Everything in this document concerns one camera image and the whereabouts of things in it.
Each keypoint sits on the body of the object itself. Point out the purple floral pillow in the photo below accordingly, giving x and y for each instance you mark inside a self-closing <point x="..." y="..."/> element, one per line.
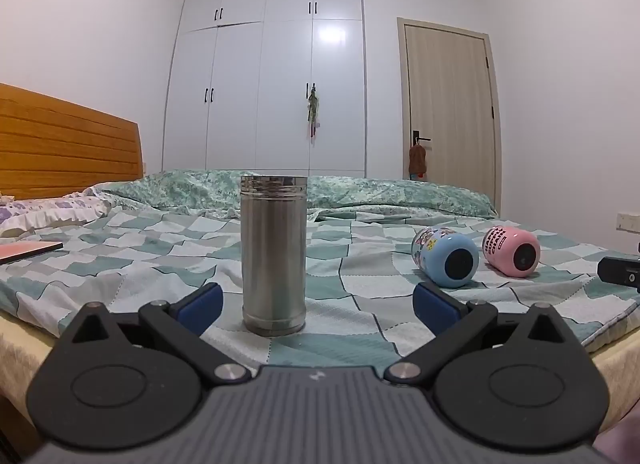
<point x="45" y="211"/>

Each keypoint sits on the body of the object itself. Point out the blue cartoon print cup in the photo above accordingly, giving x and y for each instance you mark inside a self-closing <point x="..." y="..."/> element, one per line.
<point x="447" y="258"/>

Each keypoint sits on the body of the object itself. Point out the pink flat book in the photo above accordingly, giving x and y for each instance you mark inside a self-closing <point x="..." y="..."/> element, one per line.
<point x="25" y="250"/>

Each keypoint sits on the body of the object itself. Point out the white wall socket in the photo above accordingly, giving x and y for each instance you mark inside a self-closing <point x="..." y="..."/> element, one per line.
<point x="628" y="220"/>

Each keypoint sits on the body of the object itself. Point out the brown hanging bag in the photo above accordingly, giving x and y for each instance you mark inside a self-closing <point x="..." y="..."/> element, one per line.
<point x="416" y="160"/>

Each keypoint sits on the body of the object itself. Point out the green hanging ornament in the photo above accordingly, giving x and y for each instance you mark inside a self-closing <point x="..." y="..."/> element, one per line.
<point x="313" y="107"/>

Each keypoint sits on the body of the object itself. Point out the green checked bedsheet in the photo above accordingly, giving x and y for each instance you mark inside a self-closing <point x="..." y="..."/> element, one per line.
<point x="150" y="254"/>

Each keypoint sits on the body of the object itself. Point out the beige wooden door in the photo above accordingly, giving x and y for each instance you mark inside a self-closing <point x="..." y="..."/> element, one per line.
<point x="450" y="109"/>

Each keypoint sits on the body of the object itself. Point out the wooden headboard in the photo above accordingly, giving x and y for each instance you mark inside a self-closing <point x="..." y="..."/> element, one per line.
<point x="60" y="149"/>

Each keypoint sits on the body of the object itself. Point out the pink printed cup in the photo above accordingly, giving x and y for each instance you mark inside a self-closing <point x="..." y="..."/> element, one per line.
<point x="512" y="250"/>

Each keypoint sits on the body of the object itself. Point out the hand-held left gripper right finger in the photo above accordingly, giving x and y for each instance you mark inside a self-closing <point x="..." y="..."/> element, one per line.
<point x="434" y="310"/>

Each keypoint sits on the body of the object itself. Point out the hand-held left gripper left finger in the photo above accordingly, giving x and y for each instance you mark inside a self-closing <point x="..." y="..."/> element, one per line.
<point x="202" y="308"/>

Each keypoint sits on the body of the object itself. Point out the white wardrobe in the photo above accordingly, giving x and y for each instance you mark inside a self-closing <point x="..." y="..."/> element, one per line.
<point x="260" y="79"/>

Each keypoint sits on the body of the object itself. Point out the stainless steel cup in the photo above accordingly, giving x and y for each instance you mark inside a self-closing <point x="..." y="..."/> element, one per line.
<point x="273" y="259"/>

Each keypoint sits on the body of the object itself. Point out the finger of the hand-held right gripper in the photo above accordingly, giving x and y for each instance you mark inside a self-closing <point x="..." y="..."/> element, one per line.
<point x="619" y="270"/>

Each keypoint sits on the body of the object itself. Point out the green floral duvet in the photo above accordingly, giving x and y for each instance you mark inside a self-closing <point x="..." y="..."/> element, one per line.
<point x="390" y="196"/>

